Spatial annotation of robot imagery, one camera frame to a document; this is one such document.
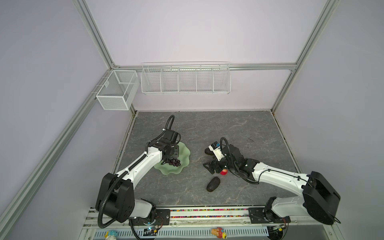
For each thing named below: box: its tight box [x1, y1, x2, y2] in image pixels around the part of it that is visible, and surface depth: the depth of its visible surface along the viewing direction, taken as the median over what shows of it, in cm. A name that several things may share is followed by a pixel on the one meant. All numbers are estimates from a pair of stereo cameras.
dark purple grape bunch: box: [168, 157, 181, 167], surface depth 89 cm
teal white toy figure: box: [105, 230, 118, 240], surface depth 68 cm
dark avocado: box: [206, 176, 221, 192], surface depth 82 cm
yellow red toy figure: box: [211, 227, 228, 239], surface depth 69 cm
